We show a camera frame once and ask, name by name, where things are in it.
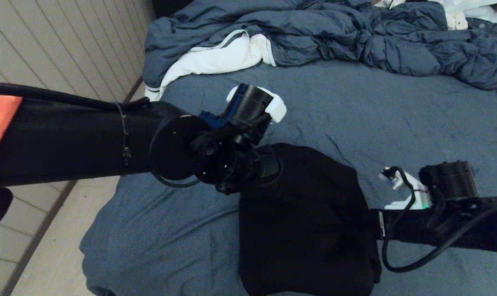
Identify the black zip hoodie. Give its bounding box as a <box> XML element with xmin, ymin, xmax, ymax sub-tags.
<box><xmin>238</xmin><ymin>143</ymin><xmax>382</xmax><ymax>296</ymax></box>

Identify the blue bed sheet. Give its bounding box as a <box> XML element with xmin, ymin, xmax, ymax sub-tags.
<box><xmin>79</xmin><ymin>60</ymin><xmax>497</xmax><ymax>296</ymax></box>

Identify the white garment with grey stripe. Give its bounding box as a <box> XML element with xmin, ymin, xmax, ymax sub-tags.
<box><xmin>145</xmin><ymin>29</ymin><xmax>277</xmax><ymax>102</ymax></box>

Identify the rumpled blue duvet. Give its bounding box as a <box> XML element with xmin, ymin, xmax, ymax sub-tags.
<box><xmin>143</xmin><ymin>0</ymin><xmax>497</xmax><ymax>91</ymax></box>

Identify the black headboard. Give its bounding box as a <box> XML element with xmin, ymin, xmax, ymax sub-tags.
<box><xmin>152</xmin><ymin>0</ymin><xmax>196</xmax><ymax>19</ymax></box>

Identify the cream rumpled garment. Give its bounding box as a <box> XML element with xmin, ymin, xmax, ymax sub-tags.
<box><xmin>375</xmin><ymin>0</ymin><xmax>469</xmax><ymax>29</ymax></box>

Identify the white pillow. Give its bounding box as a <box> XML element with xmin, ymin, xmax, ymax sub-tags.
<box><xmin>438</xmin><ymin>0</ymin><xmax>497</xmax><ymax>23</ymax></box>

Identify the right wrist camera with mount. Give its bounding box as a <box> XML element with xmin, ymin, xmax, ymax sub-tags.
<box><xmin>378</xmin><ymin>166</ymin><xmax>432</xmax><ymax>211</ymax></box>

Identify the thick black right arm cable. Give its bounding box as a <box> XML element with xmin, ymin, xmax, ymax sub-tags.
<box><xmin>381</xmin><ymin>166</ymin><xmax>497</xmax><ymax>274</ymax></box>

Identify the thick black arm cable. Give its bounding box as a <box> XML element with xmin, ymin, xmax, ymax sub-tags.
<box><xmin>0</xmin><ymin>81</ymin><xmax>249</xmax><ymax>237</ymax></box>
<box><xmin>381</xmin><ymin>166</ymin><xmax>497</xmax><ymax>274</ymax></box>

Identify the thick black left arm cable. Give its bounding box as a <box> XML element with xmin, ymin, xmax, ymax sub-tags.
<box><xmin>0</xmin><ymin>81</ymin><xmax>249</xmax><ymax>237</ymax></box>

